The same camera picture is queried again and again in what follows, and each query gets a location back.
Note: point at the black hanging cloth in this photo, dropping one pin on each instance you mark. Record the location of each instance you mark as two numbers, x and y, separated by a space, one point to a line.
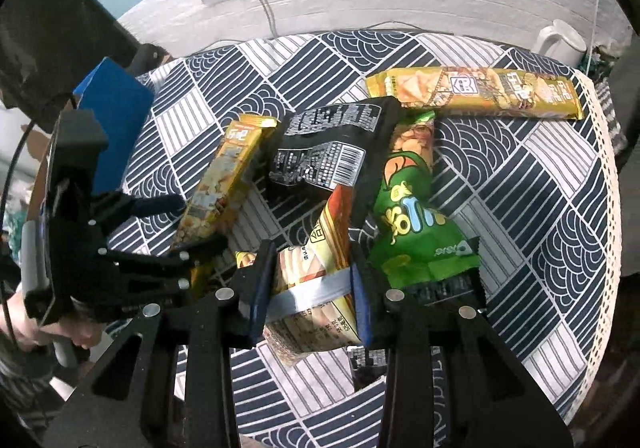
55 33

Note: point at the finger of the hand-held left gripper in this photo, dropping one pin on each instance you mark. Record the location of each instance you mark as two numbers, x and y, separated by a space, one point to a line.
165 273
150 205

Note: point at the long yellow cracker packet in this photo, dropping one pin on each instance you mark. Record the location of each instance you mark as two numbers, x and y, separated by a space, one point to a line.
475 93

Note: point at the large black snack packet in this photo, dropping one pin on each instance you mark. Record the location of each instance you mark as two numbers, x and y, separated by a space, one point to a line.
325 148

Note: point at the white electric kettle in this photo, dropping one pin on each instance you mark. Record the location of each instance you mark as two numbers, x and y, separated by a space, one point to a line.
555 40

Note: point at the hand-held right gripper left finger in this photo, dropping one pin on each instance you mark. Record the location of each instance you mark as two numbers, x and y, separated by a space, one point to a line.
262 293

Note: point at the orange striped snack packet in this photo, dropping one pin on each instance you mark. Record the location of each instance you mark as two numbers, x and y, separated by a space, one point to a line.
310 323

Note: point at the small black snack packet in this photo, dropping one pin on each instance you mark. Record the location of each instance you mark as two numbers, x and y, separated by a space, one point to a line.
367 365

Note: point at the person's left hand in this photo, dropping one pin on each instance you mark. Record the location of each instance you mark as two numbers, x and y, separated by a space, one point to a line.
15 318

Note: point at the blue-taped cardboard box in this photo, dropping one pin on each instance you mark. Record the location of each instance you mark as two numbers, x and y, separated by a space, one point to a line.
120 128

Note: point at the black round device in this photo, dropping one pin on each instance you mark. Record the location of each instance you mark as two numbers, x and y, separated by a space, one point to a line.
150 59

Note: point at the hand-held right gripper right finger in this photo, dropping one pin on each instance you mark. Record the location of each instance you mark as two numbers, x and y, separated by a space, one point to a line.
361 308

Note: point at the green snack packet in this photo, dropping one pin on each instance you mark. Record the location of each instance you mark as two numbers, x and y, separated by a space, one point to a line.
415 223

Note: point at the navy patterned tablecloth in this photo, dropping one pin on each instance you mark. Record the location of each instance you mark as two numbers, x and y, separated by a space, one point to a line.
500 188

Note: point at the yellow popcorn packet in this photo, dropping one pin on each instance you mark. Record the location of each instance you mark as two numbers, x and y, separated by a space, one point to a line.
225 173

